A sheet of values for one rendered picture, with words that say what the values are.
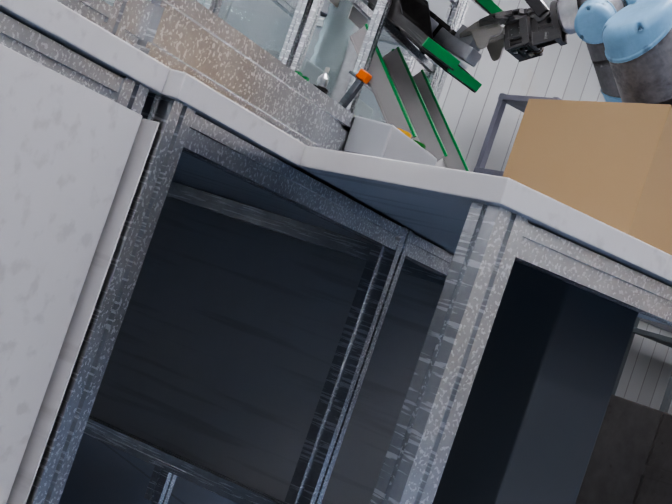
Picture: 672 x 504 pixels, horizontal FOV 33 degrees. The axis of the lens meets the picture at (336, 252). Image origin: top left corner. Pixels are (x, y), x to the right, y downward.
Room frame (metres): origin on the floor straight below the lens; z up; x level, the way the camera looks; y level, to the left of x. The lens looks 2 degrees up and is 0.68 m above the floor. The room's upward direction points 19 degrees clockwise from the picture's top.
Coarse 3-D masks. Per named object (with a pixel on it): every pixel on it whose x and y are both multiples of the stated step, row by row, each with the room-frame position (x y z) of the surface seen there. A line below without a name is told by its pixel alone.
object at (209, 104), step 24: (168, 96) 1.24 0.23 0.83; (192, 96) 1.25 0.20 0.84; (216, 96) 1.29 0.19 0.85; (216, 120) 1.31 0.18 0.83; (240, 120) 1.35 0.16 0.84; (264, 120) 1.40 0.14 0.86; (264, 144) 1.41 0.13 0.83; (288, 144) 1.46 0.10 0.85; (192, 168) 2.25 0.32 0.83; (216, 168) 2.04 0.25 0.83; (216, 192) 2.82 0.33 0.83; (240, 192) 2.49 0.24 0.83; (264, 192) 2.23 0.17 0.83; (288, 216) 2.79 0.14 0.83; (312, 216) 2.47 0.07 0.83; (384, 216) 1.83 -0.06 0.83; (360, 240) 2.76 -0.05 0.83
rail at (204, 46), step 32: (160, 0) 1.30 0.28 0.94; (192, 0) 1.33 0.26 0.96; (160, 32) 1.30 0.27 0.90; (192, 32) 1.35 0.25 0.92; (224, 32) 1.41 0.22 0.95; (192, 64) 1.37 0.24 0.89; (224, 64) 1.43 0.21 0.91; (256, 64) 1.50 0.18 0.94; (256, 96) 1.51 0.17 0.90; (288, 96) 1.58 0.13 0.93; (320, 96) 1.66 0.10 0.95; (288, 128) 1.62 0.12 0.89; (320, 128) 1.69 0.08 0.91
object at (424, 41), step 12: (372, 0) 2.26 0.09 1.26; (396, 0) 2.22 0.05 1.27; (408, 0) 2.37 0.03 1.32; (420, 0) 2.35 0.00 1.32; (396, 12) 2.22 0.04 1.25; (408, 12) 2.36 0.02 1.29; (420, 12) 2.34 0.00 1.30; (396, 24) 2.21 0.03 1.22; (408, 24) 2.20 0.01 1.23; (420, 24) 2.34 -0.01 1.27; (420, 36) 2.18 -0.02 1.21; (432, 36) 2.32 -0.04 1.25; (432, 48) 2.19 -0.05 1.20; (444, 48) 2.29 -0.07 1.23; (444, 60) 2.24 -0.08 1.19; (456, 60) 2.26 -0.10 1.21
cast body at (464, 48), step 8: (448, 40) 2.34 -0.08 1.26; (456, 40) 2.33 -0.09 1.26; (464, 40) 2.32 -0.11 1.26; (472, 40) 2.31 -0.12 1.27; (448, 48) 2.34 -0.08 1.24; (456, 48) 2.33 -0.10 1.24; (464, 48) 2.31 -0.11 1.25; (472, 48) 2.30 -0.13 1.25; (456, 56) 2.37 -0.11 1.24; (464, 56) 2.31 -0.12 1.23; (472, 56) 2.32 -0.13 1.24; (480, 56) 2.33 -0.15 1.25; (472, 64) 2.33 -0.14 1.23
